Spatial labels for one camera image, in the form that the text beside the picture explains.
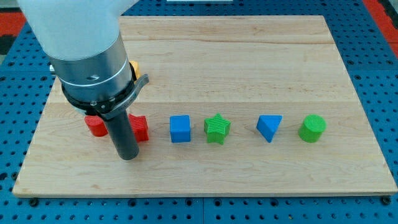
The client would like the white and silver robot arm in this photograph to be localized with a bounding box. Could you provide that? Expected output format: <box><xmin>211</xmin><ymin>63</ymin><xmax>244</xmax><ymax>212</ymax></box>
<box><xmin>18</xmin><ymin>0</ymin><xmax>138</xmax><ymax>103</ymax></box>

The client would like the yellow hexagon block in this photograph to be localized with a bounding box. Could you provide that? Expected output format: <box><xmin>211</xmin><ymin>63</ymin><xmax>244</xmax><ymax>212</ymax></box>
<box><xmin>129</xmin><ymin>60</ymin><xmax>141</xmax><ymax>80</ymax></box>

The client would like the blue cube block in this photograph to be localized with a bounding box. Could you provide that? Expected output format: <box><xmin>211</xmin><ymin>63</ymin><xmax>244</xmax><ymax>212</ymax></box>
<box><xmin>169</xmin><ymin>114</ymin><xmax>191</xmax><ymax>143</ymax></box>

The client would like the green star block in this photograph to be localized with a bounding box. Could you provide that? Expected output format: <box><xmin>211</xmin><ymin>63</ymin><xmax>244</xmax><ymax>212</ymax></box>
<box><xmin>204</xmin><ymin>113</ymin><xmax>231</xmax><ymax>145</ymax></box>

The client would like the light wooden board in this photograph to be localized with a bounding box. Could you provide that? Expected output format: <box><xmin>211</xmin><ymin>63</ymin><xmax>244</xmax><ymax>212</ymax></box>
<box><xmin>13</xmin><ymin>16</ymin><xmax>397</xmax><ymax>198</ymax></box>

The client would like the red star block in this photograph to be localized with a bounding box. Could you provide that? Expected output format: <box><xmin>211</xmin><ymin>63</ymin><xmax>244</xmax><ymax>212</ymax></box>
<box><xmin>128</xmin><ymin>114</ymin><xmax>149</xmax><ymax>142</ymax></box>

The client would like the blue triangle block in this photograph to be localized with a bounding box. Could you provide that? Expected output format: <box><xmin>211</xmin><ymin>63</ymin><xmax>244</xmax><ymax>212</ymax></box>
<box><xmin>256</xmin><ymin>114</ymin><xmax>283</xmax><ymax>143</ymax></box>

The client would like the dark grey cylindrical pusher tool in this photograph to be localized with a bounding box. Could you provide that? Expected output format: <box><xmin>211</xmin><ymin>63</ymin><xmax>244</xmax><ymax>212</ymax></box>
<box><xmin>104</xmin><ymin>111</ymin><xmax>139</xmax><ymax>160</ymax></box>

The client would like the black clamp with metal lever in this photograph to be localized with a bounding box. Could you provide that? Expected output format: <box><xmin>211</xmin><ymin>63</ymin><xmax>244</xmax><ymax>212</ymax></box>
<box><xmin>62</xmin><ymin>74</ymin><xmax>149</xmax><ymax>120</ymax></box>

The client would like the red cylinder block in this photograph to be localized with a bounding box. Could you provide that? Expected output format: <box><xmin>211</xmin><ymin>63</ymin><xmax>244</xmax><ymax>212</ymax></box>
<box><xmin>84</xmin><ymin>115</ymin><xmax>108</xmax><ymax>137</ymax></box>

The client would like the green cylinder block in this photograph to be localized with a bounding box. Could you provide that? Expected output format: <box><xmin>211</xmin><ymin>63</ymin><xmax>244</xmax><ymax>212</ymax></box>
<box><xmin>298</xmin><ymin>114</ymin><xmax>327</xmax><ymax>143</ymax></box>

